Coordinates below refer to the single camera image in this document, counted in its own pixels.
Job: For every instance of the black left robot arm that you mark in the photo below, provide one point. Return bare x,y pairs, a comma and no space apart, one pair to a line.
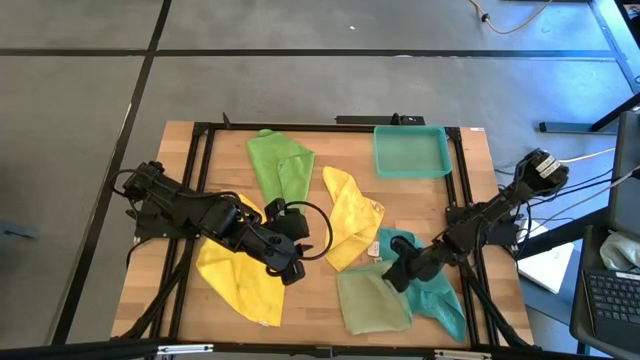
170,200

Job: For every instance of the silver metal bracket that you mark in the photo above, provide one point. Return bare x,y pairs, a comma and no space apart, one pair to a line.
185,349
462,355

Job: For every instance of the plain yellow microfiber towel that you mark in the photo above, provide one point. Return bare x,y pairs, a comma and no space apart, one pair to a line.
240,285

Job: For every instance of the dark laptop with keyboard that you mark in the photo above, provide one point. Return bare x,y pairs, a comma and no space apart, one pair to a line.
615,300

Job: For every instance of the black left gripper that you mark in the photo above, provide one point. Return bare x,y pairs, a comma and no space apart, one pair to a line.
260,245

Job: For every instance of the yellow towel with white label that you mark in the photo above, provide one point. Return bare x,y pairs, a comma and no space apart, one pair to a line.
352,215

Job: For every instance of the pale green teal-edged towel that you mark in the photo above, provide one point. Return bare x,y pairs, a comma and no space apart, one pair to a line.
370,300

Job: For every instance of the teal plastic tray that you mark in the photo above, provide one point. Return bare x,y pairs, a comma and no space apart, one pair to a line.
412,152

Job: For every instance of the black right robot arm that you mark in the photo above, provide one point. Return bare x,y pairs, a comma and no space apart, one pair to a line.
500,205

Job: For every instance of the white flat box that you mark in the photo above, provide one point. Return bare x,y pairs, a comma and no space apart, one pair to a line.
550,270

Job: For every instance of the dark metal stand base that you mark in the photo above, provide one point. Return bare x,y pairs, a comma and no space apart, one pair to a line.
575,127

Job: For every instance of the black diagonal desk bar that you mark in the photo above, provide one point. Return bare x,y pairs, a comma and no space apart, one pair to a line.
565,235

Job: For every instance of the grey crumpled cloth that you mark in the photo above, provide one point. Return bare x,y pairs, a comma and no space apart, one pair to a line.
617,252

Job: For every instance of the teal microfiber towel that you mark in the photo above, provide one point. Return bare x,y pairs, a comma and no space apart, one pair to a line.
440,305

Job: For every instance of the black bar device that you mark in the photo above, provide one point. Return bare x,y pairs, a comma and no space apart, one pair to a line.
370,120

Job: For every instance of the bright green microfiber towel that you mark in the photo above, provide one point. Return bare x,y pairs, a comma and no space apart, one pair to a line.
275,160

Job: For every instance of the black aluminium table frame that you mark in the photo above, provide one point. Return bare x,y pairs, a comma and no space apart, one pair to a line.
325,127

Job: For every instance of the black rig beam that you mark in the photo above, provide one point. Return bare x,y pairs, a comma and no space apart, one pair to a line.
75,350

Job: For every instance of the grey monitor back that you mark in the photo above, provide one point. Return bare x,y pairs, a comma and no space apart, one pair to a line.
627,190

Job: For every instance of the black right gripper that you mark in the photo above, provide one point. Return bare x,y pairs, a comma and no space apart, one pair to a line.
425,257

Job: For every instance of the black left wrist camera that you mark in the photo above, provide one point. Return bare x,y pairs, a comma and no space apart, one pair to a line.
292,225

